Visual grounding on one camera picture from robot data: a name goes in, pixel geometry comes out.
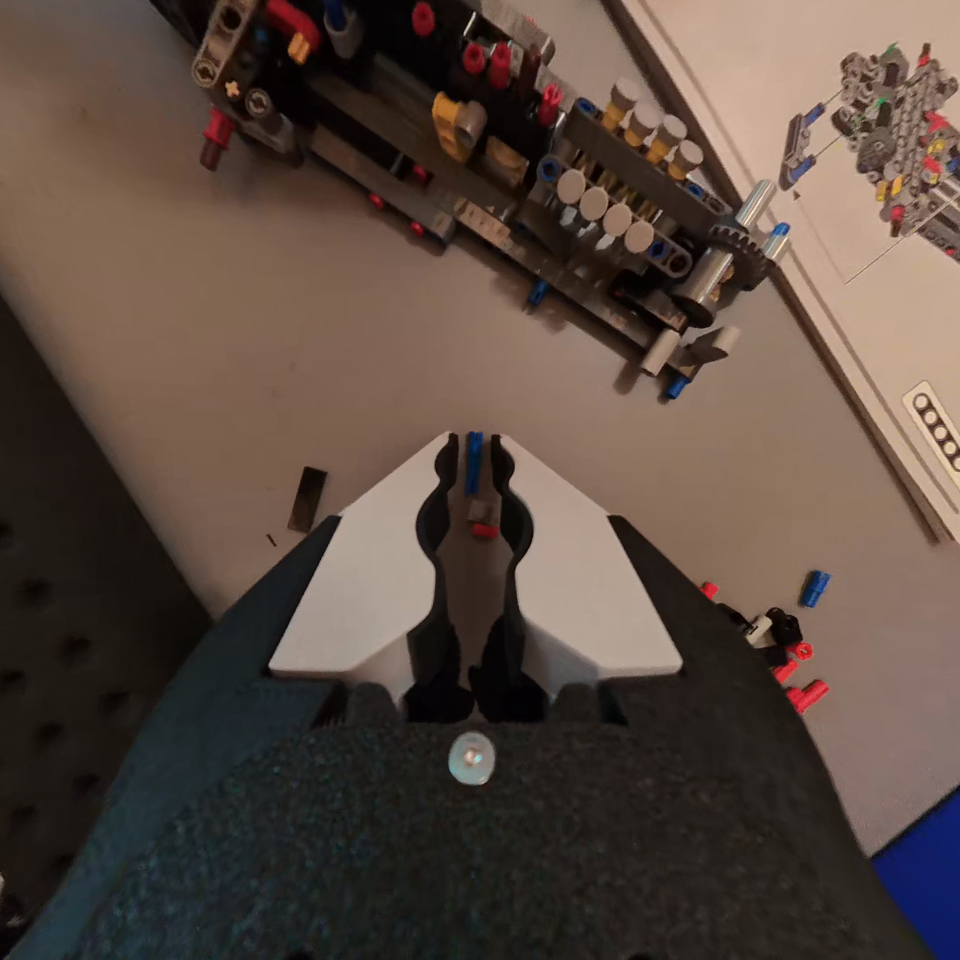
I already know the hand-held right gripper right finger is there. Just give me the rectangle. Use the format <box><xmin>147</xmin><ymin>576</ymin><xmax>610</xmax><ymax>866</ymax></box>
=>
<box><xmin>489</xmin><ymin>433</ymin><xmax>684</xmax><ymax>706</ymax></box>

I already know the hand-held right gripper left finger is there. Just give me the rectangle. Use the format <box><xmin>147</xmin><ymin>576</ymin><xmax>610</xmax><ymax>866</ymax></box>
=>
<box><xmin>268</xmin><ymin>431</ymin><xmax>460</xmax><ymax>710</ymax></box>

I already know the pile of mixed lego pieces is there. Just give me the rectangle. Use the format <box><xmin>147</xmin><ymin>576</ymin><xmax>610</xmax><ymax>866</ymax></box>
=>
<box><xmin>699</xmin><ymin>581</ymin><xmax>831</xmax><ymax>715</ymax></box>

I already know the long lego chassis assembly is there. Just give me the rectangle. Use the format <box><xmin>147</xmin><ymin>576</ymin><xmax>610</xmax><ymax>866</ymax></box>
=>
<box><xmin>150</xmin><ymin>0</ymin><xmax>792</xmax><ymax>400</ymax></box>

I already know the lego instruction sheet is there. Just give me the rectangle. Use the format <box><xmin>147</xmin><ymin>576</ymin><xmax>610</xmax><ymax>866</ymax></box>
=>
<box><xmin>600</xmin><ymin>0</ymin><xmax>960</xmax><ymax>545</ymax></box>

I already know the flat black lego tile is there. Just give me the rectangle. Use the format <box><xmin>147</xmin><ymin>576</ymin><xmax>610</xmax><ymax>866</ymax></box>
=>
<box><xmin>287</xmin><ymin>466</ymin><xmax>329</xmax><ymax>534</ymax></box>

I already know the black perforated panel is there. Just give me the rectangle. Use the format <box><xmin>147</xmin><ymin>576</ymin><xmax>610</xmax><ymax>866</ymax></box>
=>
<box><xmin>0</xmin><ymin>292</ymin><xmax>215</xmax><ymax>924</ymax></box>

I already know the blue plastic bin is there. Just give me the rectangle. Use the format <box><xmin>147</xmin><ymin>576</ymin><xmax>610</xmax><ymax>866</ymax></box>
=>
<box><xmin>870</xmin><ymin>806</ymin><xmax>960</xmax><ymax>960</ymax></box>

